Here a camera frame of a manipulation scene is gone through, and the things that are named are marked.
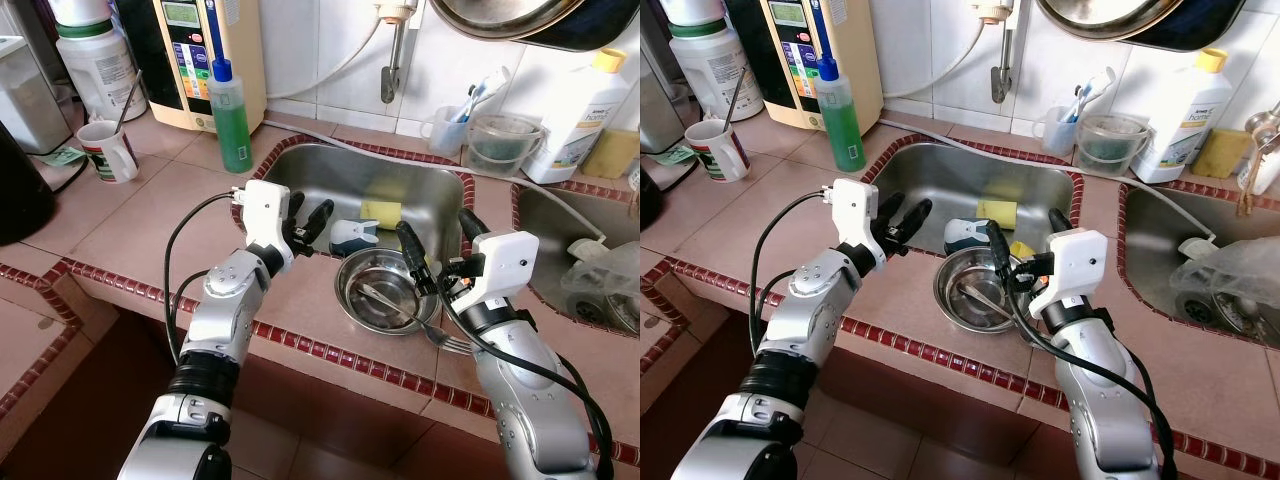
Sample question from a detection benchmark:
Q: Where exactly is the white blue toothbrush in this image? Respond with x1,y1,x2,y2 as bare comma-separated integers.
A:
455,65,511,121
1065,65,1119,121

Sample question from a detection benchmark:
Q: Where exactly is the dark blue hanging pan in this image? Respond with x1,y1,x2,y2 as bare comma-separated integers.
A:
1125,0,1251,53
520,0,641,53

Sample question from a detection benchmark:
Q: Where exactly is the grey translucent container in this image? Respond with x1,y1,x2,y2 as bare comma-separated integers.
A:
0,35,73,156
640,70,686,151

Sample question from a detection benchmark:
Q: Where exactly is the beige water filter machine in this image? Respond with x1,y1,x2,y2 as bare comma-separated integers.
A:
725,0,886,133
115,0,269,133

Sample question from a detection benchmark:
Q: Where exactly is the metal wall spout pipe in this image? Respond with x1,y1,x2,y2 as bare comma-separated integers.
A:
380,22,409,104
990,22,1019,104

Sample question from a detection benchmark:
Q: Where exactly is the dark stirring spoon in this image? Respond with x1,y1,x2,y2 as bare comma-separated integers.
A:
725,68,751,129
115,70,144,131

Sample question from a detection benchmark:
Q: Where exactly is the clear plastic bag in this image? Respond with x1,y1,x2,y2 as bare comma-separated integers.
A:
562,240,641,336
1170,235,1280,346

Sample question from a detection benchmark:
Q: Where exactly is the clear plastic jug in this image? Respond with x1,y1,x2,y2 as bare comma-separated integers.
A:
465,113,546,179
1075,113,1154,179

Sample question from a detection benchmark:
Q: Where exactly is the white bottle yellow cap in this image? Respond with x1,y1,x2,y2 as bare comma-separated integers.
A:
1130,48,1233,186
522,48,629,186

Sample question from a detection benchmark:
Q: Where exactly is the white filter hose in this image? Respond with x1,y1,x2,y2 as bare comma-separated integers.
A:
265,20,386,101
882,20,1001,101

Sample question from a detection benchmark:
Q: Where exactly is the steel sink basin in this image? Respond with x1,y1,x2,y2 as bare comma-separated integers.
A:
512,180,641,336
860,140,1086,261
1118,180,1280,351
235,140,476,261

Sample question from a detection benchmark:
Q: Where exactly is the white jar green lid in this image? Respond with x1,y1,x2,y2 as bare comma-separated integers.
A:
48,0,149,123
662,0,763,123

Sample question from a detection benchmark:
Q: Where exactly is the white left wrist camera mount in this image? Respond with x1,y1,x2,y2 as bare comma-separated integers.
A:
243,180,293,273
830,178,881,273

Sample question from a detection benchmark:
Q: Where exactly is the black kettle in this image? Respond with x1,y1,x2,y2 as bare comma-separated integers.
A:
0,120,59,246

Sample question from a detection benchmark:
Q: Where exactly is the green dish soap bottle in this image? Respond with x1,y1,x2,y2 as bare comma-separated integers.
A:
815,58,868,173
208,58,256,174

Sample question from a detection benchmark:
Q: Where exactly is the stainless steel bowl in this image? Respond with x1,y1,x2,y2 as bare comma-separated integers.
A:
933,248,1041,336
333,248,446,336

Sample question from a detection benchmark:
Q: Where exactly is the chrome gooseneck faucet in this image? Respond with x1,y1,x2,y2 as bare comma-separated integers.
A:
1235,100,1280,216

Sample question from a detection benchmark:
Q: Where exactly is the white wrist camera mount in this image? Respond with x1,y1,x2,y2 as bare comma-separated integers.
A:
243,180,293,273
455,232,541,313
830,178,881,273
1028,230,1109,319

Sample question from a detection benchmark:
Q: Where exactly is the white bottle green cap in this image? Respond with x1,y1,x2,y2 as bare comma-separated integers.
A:
1245,135,1280,196

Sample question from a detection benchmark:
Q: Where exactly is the clear toothbrush cup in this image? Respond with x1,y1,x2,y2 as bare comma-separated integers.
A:
420,105,471,156
1032,105,1083,156

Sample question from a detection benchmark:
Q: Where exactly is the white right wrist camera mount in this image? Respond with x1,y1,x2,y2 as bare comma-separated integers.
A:
455,232,541,313
1028,230,1109,319

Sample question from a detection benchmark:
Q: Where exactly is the mustard yellow sponge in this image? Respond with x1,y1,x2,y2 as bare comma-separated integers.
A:
1190,128,1251,181
582,128,641,181

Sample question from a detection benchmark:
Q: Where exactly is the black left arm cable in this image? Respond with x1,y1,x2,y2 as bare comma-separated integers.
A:
163,190,249,366
750,190,836,361

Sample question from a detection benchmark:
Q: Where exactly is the hanging metal wok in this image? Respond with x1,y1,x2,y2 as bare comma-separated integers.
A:
1035,0,1191,43
428,0,586,43

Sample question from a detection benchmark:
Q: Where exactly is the white printed mug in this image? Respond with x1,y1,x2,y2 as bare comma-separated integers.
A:
685,118,751,183
77,120,141,184

